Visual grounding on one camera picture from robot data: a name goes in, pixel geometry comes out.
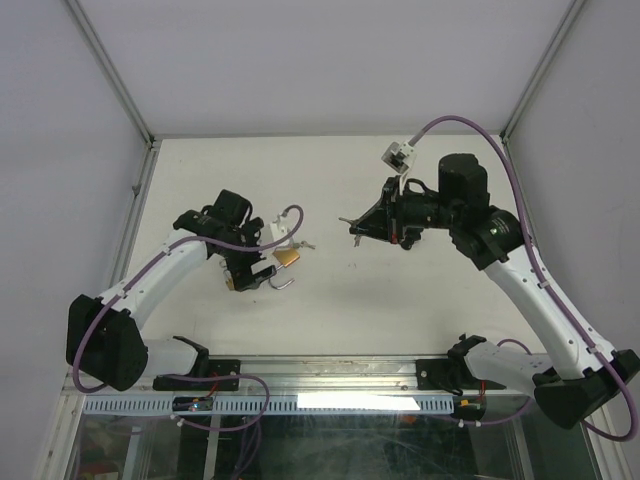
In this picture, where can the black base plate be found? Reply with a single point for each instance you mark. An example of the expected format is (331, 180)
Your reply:
(203, 381)
(435, 375)

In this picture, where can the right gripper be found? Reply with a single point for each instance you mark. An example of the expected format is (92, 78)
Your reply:
(387, 216)

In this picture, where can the silver key set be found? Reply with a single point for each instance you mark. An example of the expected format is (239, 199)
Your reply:
(304, 244)
(352, 230)

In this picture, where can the white slotted cable duct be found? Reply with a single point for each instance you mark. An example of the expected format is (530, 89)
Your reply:
(297, 404)

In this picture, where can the aluminium mounting rail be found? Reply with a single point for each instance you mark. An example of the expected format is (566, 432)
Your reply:
(279, 375)

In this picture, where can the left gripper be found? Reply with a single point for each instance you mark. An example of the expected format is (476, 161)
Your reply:
(242, 272)

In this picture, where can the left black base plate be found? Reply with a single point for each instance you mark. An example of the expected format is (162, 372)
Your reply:
(203, 381)

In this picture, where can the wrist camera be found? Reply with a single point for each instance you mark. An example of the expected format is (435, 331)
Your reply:
(279, 231)
(401, 158)

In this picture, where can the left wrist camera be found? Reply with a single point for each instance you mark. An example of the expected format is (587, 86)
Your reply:
(279, 231)

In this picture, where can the tall brass padlock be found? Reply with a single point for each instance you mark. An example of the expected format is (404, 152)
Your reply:
(229, 281)

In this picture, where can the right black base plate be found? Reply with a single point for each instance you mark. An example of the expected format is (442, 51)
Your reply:
(435, 375)

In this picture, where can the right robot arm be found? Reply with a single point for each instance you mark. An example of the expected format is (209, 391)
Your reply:
(579, 371)

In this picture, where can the medium brass padlock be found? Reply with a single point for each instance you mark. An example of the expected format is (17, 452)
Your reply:
(285, 257)

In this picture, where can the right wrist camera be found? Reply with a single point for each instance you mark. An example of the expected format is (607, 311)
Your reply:
(401, 158)

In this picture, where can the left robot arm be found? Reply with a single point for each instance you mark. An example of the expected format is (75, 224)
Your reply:
(105, 346)

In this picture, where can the black headed key set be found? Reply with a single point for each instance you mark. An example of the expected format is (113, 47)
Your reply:
(407, 244)

